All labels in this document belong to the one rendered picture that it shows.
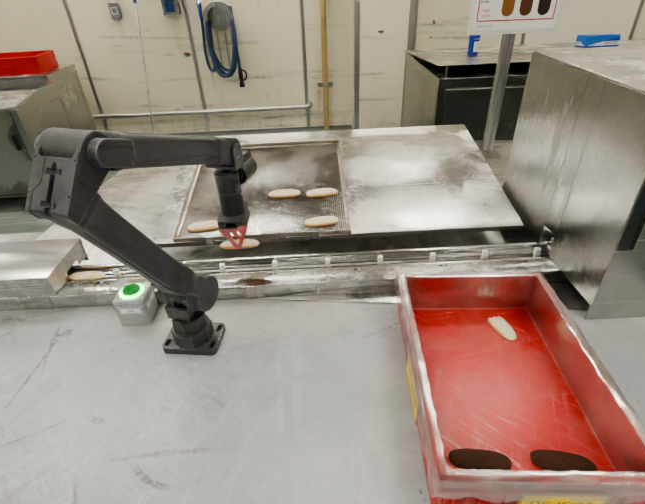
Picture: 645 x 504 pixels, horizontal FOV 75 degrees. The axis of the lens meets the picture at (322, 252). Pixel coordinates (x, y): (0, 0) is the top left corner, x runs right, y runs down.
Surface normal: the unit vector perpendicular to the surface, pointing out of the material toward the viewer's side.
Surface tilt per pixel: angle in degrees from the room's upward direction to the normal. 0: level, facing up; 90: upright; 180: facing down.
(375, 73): 90
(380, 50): 90
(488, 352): 0
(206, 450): 0
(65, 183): 53
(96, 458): 0
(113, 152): 90
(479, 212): 10
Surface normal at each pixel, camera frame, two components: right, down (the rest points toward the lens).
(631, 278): 0.04, 0.56
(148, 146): 0.95, 0.10
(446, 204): -0.04, -0.72
